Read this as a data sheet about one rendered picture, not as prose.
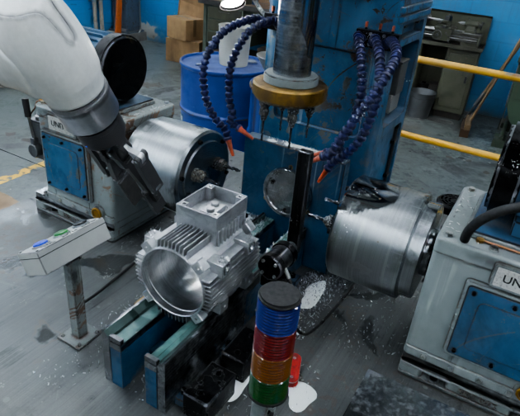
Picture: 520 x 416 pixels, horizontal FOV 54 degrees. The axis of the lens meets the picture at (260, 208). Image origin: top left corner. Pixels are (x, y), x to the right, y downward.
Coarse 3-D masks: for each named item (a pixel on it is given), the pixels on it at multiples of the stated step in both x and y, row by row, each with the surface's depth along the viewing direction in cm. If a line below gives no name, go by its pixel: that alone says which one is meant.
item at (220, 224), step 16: (208, 192) 111; (224, 192) 111; (176, 208) 103; (192, 208) 108; (208, 208) 104; (224, 208) 107; (240, 208) 107; (192, 224) 103; (208, 224) 101; (224, 224) 102; (240, 224) 109; (224, 240) 105
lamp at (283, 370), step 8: (256, 360) 72; (264, 360) 71; (288, 360) 72; (256, 368) 73; (264, 368) 72; (272, 368) 71; (280, 368) 72; (288, 368) 73; (256, 376) 73; (264, 376) 72; (272, 376) 72; (280, 376) 72; (288, 376) 74; (272, 384) 73
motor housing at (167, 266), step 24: (168, 240) 98; (192, 240) 99; (144, 264) 104; (168, 264) 111; (240, 264) 105; (168, 288) 109; (192, 288) 112; (216, 288) 99; (168, 312) 105; (192, 312) 103
